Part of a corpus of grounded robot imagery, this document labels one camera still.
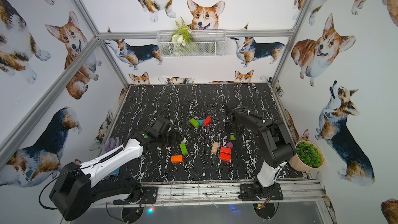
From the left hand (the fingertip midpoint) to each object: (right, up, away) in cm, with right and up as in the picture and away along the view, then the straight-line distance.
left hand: (182, 136), depth 84 cm
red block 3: (+24, -11, 0) cm, 26 cm away
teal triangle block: (+9, +6, +14) cm, 18 cm away
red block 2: (+24, -9, +4) cm, 26 cm away
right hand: (+27, +1, +7) cm, 28 cm away
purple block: (+26, -6, +4) cm, 27 cm away
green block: (+5, +5, +14) cm, 16 cm away
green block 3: (+28, -2, +4) cm, 28 cm away
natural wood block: (+17, -8, +2) cm, 19 cm away
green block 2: (+1, -8, +3) cm, 8 cm away
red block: (+14, +6, +14) cm, 21 cm away
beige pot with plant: (+62, -7, -10) cm, 63 cm away
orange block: (-3, -13, +2) cm, 13 cm away
